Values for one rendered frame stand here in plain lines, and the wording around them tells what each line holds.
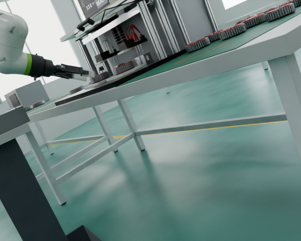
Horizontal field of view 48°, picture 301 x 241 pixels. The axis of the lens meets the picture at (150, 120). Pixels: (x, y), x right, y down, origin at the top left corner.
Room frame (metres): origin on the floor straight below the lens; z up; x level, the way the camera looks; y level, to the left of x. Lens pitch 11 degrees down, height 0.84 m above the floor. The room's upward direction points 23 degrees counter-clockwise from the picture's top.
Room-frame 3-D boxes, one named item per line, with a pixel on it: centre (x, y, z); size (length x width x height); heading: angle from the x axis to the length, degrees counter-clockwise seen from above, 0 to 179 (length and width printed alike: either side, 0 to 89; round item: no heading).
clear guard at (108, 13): (1.67, -0.02, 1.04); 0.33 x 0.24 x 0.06; 127
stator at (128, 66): (1.71, 0.02, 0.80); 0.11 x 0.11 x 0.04
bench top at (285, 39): (1.95, -0.10, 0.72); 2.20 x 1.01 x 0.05; 37
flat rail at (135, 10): (1.87, 0.02, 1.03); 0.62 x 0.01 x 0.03; 37
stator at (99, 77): (1.90, 0.17, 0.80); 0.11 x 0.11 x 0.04
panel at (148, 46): (1.96, -0.11, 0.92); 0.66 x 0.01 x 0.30; 37
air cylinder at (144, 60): (1.80, -0.09, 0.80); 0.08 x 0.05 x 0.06; 37
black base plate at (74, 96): (1.82, 0.08, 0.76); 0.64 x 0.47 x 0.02; 37
